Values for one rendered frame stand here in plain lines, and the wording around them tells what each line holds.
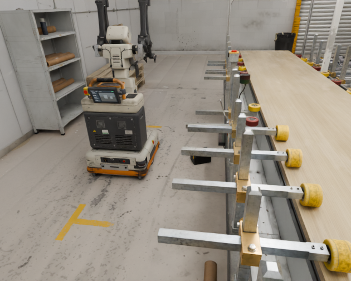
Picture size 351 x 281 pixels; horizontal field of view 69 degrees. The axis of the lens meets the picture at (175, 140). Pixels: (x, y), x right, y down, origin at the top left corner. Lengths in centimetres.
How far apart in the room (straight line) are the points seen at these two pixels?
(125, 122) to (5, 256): 136
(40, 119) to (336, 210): 357
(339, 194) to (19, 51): 350
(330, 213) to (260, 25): 856
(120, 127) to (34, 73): 162
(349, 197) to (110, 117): 194
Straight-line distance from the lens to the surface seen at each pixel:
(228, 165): 155
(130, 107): 235
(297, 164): 122
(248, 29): 932
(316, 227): 99
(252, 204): 73
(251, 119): 166
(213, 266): 183
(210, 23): 927
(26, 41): 366
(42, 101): 381
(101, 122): 253
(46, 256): 220
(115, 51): 264
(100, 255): 206
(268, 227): 133
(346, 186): 122
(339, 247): 84
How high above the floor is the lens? 155
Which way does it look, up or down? 28 degrees down
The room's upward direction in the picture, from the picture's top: 2 degrees counter-clockwise
